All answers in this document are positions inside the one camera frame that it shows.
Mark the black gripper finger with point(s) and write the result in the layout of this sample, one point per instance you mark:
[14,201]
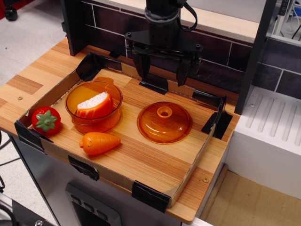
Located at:
[183,70]
[142,63]

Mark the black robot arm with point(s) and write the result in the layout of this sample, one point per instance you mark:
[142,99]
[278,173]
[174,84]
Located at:
[166,9]

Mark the grey toy oven front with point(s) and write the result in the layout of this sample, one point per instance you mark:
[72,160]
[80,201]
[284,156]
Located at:
[90,211]

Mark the cardboard fence with black tape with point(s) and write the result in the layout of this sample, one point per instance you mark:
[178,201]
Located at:
[156,174]

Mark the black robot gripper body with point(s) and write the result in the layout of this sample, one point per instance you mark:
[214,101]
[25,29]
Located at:
[163,39]

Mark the dark grey left post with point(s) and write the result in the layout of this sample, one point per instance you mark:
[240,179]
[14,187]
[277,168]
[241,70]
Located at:
[74,24]

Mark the orange transparent pot lid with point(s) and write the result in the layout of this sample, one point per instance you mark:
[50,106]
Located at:
[164,122]

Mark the dark grey post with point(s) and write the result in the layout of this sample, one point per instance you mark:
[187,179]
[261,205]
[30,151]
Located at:
[255,60]
[74,24]

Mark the white toy sink drainboard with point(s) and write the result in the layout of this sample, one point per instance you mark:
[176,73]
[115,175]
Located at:
[266,144]

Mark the red toy strawberry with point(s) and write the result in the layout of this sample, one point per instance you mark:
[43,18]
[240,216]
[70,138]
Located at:
[46,120]

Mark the orange toy carrot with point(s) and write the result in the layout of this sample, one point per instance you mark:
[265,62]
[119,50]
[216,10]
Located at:
[94,143]

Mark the orange white toy sushi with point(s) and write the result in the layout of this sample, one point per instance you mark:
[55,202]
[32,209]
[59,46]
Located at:
[96,107]

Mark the orange transparent plastic pot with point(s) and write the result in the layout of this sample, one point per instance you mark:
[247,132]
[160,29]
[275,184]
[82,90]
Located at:
[87,90]

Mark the black caster wheel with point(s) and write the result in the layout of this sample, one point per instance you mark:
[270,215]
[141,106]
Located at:
[10,13]

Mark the dark grey right post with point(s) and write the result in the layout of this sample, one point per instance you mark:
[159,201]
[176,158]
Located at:
[255,60]

